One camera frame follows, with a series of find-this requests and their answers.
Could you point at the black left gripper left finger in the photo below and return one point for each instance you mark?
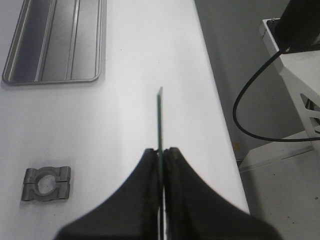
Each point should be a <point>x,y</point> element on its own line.
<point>130,213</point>

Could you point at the silver metal tray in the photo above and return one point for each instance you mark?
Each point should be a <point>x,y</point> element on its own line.
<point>56,42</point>

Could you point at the green circuit board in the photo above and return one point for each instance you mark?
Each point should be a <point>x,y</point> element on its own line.
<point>161,214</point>

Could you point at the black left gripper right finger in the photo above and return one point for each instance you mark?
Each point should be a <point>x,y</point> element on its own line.
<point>194,211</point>

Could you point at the grey metal pipe clamp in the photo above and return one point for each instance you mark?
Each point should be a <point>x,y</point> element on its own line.
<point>46,184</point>

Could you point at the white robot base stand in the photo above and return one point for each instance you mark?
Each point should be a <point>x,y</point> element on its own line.
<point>301,75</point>

